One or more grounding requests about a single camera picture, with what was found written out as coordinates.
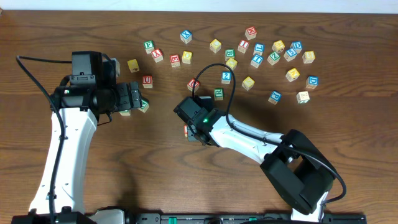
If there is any yellow block centre right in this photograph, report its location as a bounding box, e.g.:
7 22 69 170
242 77 255 91

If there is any green R block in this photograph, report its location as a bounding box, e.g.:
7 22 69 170
214 88 224 101

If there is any yellow block near E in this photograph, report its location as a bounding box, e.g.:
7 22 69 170
182 51 193 64

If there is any red block top right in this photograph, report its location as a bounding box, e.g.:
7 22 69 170
245 26 257 40

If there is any red X block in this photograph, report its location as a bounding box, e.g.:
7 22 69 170
150 49 164 63

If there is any blue P block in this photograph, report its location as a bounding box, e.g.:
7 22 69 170
268 90 282 105

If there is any yellow block far right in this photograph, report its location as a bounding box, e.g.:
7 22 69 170
302 51 316 64

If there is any blue L block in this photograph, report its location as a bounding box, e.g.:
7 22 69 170
253 43 265 56

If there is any green F block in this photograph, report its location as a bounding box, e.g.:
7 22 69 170
144 40 155 54

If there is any yellow block upper right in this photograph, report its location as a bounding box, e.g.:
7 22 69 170
272 40 285 54

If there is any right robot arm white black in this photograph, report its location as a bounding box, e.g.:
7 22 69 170
180 108 338 222

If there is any blue D block lower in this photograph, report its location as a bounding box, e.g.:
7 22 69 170
306 76 319 89

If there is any red U block left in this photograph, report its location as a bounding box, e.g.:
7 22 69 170
142 75 153 88

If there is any blue 2 block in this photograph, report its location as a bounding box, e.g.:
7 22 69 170
221 72 232 85

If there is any red A block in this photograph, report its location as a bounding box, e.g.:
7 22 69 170
183 125 188 137

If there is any red u block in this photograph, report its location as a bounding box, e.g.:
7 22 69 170
142 75 153 88
187 78 200 92

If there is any yellow block under B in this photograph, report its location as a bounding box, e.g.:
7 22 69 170
226 58 238 70

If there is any red I block top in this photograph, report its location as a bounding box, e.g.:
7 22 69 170
238 40 249 54

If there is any plain L block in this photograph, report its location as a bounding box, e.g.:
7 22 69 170
296 91 310 104

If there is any green Z block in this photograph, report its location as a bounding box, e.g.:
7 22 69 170
267 52 280 65

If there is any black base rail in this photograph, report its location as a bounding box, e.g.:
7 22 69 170
11 212 367 224

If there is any green N block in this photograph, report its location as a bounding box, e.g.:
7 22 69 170
139 100 149 113

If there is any red E block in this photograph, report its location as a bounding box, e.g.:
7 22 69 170
170 54 180 68

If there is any blue S block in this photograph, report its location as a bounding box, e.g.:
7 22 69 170
284 48 297 62

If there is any yellow block top centre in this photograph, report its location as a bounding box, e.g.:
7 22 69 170
210 39 222 53

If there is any blue D block upper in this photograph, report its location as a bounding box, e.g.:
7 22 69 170
290 41 303 54

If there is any green J block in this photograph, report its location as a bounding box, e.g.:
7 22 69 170
119 110 131 116

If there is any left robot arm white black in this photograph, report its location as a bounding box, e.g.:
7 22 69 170
11 82 142 224

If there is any yellow block right middle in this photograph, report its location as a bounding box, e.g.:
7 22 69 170
285 68 300 82

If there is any yellow block far left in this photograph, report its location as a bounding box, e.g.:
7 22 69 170
127 59 139 73

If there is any blue d block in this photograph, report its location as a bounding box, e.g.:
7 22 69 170
290 41 303 54
306 76 319 89

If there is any blue X block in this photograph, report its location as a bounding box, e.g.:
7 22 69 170
180 30 192 44

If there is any green B block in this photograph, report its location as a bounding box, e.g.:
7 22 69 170
224 49 236 61

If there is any blue T block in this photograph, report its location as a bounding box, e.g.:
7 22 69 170
251 54 264 68

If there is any red U block centre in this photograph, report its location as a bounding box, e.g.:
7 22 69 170
187 78 200 92

